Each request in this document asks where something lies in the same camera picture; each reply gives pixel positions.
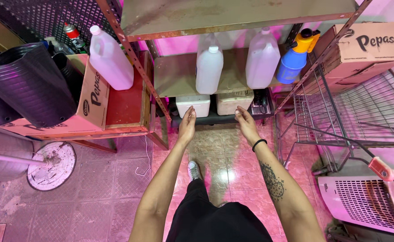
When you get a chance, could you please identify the person's left hand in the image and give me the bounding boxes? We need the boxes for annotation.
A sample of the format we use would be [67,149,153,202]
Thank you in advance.
[177,106,197,144]

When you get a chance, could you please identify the person's right hand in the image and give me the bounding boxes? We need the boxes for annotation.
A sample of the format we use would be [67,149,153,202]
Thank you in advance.
[234,106,265,146]

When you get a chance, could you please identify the black wristband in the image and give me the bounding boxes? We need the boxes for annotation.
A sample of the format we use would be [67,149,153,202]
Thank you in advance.
[252,139,268,153]

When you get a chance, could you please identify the white foam box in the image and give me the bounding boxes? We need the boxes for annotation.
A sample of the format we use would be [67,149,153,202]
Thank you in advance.
[176,94,211,119]

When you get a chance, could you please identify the black low cart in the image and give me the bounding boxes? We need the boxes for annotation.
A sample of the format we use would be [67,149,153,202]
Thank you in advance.
[169,88,275,127]

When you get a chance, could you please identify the beige foam box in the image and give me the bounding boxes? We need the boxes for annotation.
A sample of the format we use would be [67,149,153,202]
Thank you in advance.
[216,89,255,116]

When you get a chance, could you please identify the person's white shoe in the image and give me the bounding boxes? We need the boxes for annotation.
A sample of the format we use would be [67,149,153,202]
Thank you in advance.
[187,161,202,182]

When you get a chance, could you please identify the slim white plastic jug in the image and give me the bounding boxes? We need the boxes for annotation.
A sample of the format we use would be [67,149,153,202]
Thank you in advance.
[195,44,224,95]

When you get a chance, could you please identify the red wooden table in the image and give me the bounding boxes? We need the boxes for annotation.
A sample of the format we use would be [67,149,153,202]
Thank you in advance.
[32,50,154,141]

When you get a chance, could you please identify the wide translucent plastic jug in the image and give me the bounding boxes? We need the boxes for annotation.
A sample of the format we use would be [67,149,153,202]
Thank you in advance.
[245,27,281,90]

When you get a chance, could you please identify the blue and yellow pressure sprayer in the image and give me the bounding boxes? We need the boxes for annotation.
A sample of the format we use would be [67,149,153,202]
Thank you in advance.
[276,28,321,85]

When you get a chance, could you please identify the person's black trousers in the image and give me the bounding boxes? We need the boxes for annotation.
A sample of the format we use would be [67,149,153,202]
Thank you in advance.
[165,178,274,242]

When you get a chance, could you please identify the open cardboard box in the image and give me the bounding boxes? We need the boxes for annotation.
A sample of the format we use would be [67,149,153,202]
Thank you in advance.
[0,54,111,137]

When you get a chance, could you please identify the rusty metal shelf rack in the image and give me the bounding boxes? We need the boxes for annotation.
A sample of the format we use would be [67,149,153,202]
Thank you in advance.
[96,0,373,151]

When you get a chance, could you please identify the white electric heater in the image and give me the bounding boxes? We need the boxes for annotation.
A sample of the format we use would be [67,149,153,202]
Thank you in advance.
[318,161,394,238]

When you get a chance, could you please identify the closed brown cardboard box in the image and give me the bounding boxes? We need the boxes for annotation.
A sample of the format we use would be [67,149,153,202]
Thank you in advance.
[301,22,394,96]

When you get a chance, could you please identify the white round fan base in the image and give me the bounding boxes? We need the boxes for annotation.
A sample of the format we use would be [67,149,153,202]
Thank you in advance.
[0,141,77,192]

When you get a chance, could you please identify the red cap spray can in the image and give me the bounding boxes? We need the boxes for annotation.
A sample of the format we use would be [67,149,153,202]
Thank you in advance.
[63,22,87,54]

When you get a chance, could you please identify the clear trigger spray bottle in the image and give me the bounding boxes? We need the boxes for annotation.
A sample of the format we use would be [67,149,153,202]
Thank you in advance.
[44,36,74,56]

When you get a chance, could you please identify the stack of black plastic pots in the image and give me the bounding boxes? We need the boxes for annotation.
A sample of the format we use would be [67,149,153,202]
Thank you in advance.
[0,42,83,129]

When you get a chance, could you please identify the black perforated metal panel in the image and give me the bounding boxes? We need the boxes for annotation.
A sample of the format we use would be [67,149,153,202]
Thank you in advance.
[0,0,123,54]

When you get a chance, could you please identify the white cord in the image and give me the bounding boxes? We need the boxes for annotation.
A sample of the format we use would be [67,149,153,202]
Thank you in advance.
[135,135,151,177]

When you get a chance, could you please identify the white plastic jug with handle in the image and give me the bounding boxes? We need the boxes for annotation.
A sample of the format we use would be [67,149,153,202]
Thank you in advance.
[89,25,135,91]

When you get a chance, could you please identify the grey wire rack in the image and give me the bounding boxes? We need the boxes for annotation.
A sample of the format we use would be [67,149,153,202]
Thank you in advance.
[276,64,394,175]

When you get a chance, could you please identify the pink handled tool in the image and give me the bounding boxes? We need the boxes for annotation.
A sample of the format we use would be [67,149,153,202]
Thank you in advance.
[368,156,394,182]

